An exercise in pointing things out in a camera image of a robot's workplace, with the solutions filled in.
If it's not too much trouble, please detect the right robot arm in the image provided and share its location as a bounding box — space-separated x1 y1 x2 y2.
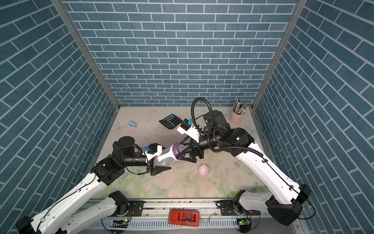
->
176 97 312 226

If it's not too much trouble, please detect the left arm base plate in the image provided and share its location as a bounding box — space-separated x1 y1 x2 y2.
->
115 200 145 217

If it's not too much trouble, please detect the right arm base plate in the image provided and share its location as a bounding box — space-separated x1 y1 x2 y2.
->
215 200 260 216

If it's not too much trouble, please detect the purple collar with nipple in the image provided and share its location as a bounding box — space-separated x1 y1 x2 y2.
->
172 143 181 158

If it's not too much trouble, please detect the pink pen cup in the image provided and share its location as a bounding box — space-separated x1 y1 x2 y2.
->
229 108 245 125

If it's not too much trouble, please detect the clear baby bottle body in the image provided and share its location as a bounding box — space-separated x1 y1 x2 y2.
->
154 151 176 167

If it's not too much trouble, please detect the black calculator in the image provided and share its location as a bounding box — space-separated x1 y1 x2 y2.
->
159 114 182 130

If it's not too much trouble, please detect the pink bottle cap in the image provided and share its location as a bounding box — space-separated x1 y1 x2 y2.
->
198 164 209 177

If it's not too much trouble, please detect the small blue eraser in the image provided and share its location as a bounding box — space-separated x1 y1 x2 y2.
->
129 121 137 128

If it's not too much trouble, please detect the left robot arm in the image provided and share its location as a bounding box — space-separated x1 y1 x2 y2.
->
16 136 180 234

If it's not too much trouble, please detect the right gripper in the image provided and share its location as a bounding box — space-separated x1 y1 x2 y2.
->
176 134 221 162

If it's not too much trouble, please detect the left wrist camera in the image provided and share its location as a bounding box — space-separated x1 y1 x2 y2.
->
143 143 163 159

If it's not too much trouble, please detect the red box on rail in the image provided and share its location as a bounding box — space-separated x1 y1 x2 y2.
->
168 210 200 227

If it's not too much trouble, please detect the aluminium front rail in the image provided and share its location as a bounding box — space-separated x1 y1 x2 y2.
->
88 198 273 232

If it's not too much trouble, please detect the pink bottle handle ring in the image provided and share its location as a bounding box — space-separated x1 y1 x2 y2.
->
154 146 177 167

